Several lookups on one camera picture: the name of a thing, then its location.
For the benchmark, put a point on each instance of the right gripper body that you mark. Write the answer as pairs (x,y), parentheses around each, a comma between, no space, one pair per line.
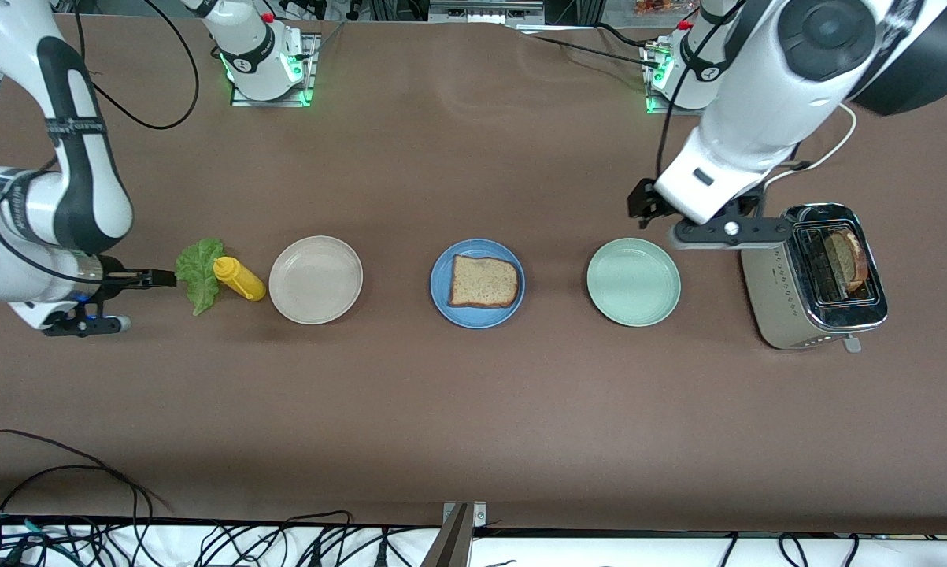
(113,279)

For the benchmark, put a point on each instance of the green lettuce leaf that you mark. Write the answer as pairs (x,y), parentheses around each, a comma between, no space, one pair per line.
(194,272)

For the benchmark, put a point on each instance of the yellow mustard squeeze bottle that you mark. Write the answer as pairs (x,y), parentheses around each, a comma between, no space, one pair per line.
(241,279)

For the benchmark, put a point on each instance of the light bread slice brown crust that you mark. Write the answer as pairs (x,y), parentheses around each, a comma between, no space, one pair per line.
(861,260)
(481,282)

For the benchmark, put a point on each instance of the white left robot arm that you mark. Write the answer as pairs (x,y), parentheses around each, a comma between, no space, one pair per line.
(804,71)

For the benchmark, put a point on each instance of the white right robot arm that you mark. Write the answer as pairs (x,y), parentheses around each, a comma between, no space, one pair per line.
(79,118)

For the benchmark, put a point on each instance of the green round plate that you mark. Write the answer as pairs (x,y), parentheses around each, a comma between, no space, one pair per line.
(633,282)

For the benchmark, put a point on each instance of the beige round plate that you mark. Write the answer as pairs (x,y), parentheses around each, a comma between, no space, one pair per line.
(316,279)

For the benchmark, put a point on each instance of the blue round plate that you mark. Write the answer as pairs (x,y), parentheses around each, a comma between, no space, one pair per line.
(477,319)

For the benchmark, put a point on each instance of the silver two-slot toaster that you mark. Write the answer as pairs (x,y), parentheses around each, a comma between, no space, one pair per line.
(772,291)

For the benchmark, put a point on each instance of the dark wholewheat bread slice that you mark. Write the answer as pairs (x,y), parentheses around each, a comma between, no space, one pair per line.
(839,264)

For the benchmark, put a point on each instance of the orange snack bag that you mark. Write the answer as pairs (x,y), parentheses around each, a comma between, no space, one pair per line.
(654,6)

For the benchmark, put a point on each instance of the grey metal box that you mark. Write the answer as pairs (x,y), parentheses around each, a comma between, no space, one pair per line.
(485,12)

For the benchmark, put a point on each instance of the metal mounting bracket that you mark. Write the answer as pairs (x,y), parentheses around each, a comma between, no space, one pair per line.
(453,543)

